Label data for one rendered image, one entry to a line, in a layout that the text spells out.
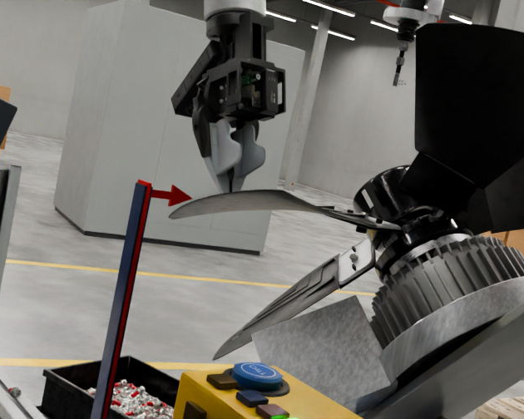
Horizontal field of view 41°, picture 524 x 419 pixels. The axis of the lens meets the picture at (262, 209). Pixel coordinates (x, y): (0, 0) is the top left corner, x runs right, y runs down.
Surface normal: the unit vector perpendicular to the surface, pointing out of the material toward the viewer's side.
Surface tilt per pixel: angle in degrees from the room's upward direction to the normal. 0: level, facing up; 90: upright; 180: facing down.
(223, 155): 94
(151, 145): 90
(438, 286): 66
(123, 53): 90
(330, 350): 55
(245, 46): 91
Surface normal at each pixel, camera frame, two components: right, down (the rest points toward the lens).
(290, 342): -0.11, -0.52
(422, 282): -0.52, -0.38
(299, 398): 0.21, -0.97
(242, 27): -0.77, -0.07
